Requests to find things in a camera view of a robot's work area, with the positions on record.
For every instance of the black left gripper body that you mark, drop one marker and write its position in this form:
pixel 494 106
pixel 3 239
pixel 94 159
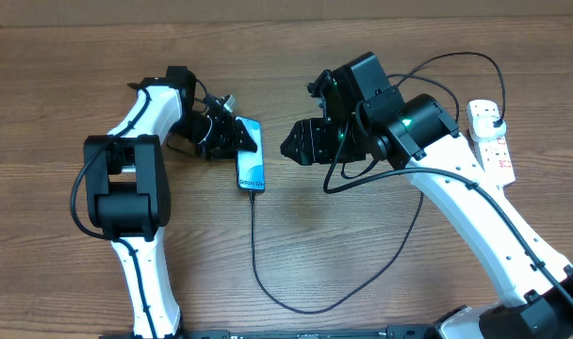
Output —
pixel 210 136

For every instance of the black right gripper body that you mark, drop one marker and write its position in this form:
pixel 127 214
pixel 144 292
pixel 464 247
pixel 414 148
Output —
pixel 327 135

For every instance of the Samsung Galaxy smartphone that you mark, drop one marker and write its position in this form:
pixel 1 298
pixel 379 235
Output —
pixel 250 166

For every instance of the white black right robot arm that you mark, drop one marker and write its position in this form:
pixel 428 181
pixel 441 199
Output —
pixel 364 115

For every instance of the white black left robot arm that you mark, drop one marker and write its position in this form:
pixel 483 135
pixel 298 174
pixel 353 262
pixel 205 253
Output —
pixel 128 191

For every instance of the white charger plug adapter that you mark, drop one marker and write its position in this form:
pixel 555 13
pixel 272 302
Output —
pixel 483 129

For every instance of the white power strip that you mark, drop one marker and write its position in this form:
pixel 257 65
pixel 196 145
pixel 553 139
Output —
pixel 493 155

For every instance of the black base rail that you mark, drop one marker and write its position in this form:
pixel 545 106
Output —
pixel 315 334

